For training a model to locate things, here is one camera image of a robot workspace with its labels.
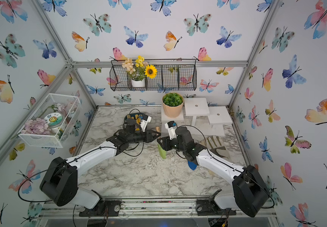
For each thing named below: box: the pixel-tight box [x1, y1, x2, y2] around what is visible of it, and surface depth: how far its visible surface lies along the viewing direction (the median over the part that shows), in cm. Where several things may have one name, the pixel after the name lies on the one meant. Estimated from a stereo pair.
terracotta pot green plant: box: [161, 92, 184, 118], surface depth 88 cm
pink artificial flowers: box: [20, 117, 52, 135], surface depth 61 cm
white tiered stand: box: [160, 97, 233, 137], surface depth 95 cm
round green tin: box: [43, 112, 64, 128], surface depth 67 cm
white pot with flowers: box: [121, 55, 158, 88], surface depth 86 cm
